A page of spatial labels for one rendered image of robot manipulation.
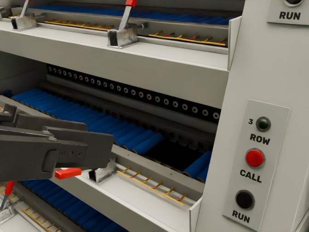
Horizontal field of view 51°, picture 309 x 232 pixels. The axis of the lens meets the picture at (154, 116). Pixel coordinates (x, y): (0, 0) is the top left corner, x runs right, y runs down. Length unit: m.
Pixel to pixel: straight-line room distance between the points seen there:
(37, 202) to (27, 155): 0.54
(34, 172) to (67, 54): 0.34
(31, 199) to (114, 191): 0.32
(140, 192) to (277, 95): 0.23
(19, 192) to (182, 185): 0.45
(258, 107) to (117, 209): 0.24
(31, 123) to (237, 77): 0.20
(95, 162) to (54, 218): 0.42
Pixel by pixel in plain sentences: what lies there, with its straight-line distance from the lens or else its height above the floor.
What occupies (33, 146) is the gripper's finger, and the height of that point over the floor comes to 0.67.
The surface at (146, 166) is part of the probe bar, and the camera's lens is 0.47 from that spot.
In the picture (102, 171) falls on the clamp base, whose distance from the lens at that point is 0.48.
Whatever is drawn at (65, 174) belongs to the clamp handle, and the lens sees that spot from 0.45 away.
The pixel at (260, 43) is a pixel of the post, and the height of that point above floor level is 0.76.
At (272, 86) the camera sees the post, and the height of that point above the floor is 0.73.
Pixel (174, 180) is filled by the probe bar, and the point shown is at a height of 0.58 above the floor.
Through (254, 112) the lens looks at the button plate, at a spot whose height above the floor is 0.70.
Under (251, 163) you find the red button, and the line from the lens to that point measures 0.33.
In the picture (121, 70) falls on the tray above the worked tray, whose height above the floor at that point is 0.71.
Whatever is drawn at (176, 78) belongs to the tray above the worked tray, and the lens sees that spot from 0.38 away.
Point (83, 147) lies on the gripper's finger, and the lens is 0.25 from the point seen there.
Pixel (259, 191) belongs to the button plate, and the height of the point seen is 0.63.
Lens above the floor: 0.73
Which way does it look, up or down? 10 degrees down
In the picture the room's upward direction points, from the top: 10 degrees clockwise
